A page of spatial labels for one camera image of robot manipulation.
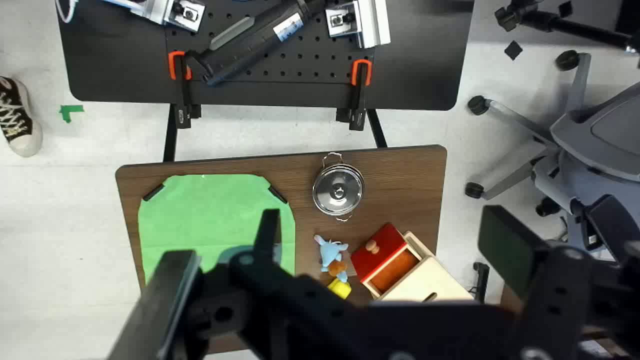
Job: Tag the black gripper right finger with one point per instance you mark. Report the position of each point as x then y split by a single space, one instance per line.
510 242

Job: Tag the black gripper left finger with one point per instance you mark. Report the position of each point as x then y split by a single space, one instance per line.
162 302

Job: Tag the green cloth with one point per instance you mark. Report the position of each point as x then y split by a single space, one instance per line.
201 212

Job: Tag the wooden box with red drawer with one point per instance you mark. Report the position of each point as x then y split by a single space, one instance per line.
426 277

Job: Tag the grey office chair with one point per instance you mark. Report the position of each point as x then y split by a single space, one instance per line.
601 141

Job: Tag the small orange block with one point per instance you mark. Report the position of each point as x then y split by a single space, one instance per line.
338 269

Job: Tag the blue toy figure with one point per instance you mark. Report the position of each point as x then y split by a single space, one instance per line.
330 253

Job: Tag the small yellow block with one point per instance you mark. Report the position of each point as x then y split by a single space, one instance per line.
340 289

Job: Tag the silver pot with lid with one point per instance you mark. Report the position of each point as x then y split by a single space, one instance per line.
337 190

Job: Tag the green floor tape mark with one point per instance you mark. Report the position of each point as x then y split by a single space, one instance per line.
69 111

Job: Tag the orange black clamp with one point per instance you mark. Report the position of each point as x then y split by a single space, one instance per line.
176 62
360 71

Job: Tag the black white sneaker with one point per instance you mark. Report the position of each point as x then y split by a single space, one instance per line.
17 117

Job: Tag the black perforated board table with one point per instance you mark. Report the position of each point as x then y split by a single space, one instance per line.
301 72

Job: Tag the black handheld device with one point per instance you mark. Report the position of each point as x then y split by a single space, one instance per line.
256 40

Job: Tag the aluminium extrusion bracket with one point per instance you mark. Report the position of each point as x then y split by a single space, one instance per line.
167 10
367 21

